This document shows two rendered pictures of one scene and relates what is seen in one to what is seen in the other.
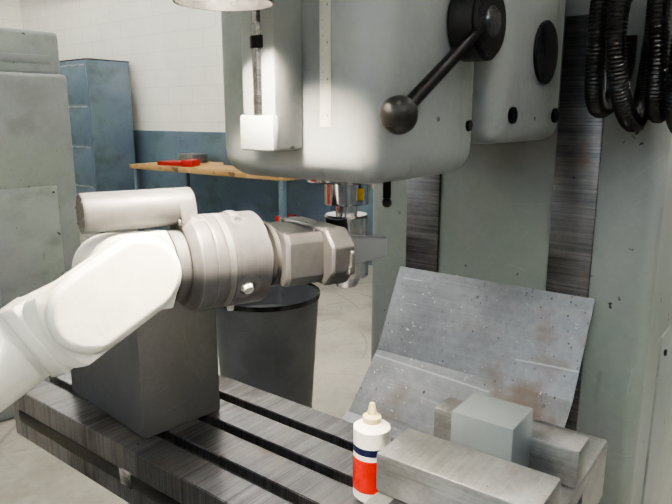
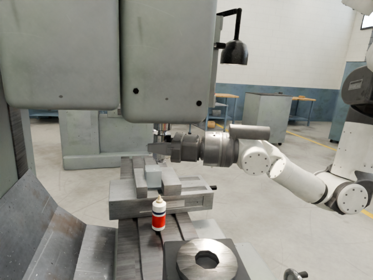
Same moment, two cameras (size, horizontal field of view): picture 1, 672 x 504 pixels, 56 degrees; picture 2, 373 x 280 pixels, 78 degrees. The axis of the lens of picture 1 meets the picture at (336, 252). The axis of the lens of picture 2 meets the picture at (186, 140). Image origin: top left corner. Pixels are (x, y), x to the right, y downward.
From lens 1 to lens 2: 1.14 m
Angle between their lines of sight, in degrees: 134
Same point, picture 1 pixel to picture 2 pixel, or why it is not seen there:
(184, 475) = not seen: hidden behind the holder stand
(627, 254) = (29, 143)
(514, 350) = (38, 210)
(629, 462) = not seen: hidden behind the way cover
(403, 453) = (176, 181)
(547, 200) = (9, 131)
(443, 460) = (171, 176)
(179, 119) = not seen: outside the picture
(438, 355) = (30, 249)
